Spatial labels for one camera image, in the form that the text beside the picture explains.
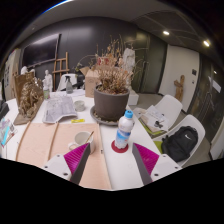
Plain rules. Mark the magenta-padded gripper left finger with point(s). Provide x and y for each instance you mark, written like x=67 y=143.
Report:
x=74 y=160

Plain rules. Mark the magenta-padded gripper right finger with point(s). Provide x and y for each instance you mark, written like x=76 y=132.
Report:
x=148 y=160

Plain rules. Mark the white blue-capped drink bottle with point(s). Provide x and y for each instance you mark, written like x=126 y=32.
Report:
x=124 y=131

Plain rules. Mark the white ceramic mug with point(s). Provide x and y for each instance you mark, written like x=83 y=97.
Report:
x=80 y=138

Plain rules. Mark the wooden stirrer stick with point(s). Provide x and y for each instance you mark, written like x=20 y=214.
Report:
x=90 y=137

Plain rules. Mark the green folder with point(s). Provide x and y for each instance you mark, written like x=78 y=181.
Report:
x=150 y=131

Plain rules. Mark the light wooden drawing board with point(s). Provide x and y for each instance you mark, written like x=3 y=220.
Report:
x=100 y=173
x=33 y=143

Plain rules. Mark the flat round red coaster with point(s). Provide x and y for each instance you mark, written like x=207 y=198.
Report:
x=115 y=149

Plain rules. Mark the black backpack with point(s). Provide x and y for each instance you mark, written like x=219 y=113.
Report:
x=180 y=143

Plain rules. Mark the small yellow flat item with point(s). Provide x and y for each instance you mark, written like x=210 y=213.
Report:
x=78 y=120

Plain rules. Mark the stack of white papers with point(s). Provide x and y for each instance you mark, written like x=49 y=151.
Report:
x=155 y=116

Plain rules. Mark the grey plant saucer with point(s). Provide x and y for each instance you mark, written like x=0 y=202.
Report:
x=100 y=120

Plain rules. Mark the grey printed newspaper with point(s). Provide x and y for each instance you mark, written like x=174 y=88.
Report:
x=60 y=110

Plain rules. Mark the small white cup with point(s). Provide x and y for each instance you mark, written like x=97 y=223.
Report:
x=79 y=106

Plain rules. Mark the white plastic chair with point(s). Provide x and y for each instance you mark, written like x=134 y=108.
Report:
x=171 y=105
x=195 y=121

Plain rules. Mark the grey pot with dried plant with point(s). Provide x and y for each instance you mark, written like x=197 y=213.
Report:
x=110 y=106

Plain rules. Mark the white green bottle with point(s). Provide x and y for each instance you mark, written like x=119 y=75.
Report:
x=46 y=94

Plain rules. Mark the colourful printed book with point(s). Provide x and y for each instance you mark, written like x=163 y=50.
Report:
x=6 y=131

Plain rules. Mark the grey spray bottle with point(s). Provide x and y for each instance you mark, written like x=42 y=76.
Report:
x=69 y=86

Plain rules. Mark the brown relief sculpture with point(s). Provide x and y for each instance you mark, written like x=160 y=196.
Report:
x=30 y=100

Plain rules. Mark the wooden figure sculpture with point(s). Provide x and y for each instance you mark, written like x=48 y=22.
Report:
x=179 y=88

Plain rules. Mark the brown cardboard box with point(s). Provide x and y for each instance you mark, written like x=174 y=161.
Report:
x=90 y=83

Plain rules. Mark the white chair backrest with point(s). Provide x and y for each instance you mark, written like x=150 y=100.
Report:
x=63 y=81

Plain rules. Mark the small white plaster figure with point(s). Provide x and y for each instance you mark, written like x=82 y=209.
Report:
x=47 y=82

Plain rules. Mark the black flat box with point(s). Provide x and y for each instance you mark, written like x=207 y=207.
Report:
x=3 y=110

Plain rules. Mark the wooden easel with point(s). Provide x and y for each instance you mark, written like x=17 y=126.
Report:
x=61 y=70

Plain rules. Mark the dark green double door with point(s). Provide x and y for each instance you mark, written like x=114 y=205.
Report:
x=151 y=63

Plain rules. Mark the tall white plaster statue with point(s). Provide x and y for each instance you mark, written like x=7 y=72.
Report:
x=129 y=60

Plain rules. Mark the red box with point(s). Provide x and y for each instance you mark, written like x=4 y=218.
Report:
x=102 y=61

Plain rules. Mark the white pinboard with papers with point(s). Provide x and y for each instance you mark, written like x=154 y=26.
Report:
x=11 y=70

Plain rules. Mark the round ceiling spotlight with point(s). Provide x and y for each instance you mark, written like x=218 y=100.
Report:
x=206 y=43
x=166 y=32

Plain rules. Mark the white pedestal block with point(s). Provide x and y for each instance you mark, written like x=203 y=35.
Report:
x=133 y=98

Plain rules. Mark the dark wall screen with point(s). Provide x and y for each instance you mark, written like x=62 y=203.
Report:
x=41 y=50

